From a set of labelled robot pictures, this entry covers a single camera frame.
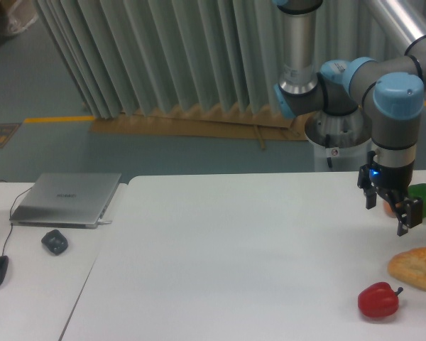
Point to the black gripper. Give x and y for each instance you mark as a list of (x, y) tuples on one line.
[(391, 184)]

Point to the yellow bell pepper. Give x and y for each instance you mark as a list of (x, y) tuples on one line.
[(388, 210)]

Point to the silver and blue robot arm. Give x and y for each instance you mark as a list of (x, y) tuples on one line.
[(390, 94)]

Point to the red bell pepper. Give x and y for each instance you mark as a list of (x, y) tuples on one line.
[(379, 300)]

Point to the flat bread loaf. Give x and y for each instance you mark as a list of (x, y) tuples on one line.
[(410, 267)]

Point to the brown cardboard sheet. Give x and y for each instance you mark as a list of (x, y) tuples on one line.
[(262, 127)]

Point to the grey-green pleated curtain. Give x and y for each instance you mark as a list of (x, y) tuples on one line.
[(126, 56)]

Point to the silver closed laptop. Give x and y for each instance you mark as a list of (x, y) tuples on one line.
[(76, 200)]

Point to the black earbuds case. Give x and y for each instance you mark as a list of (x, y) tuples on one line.
[(55, 242)]

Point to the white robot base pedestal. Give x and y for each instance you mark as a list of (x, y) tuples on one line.
[(340, 143)]

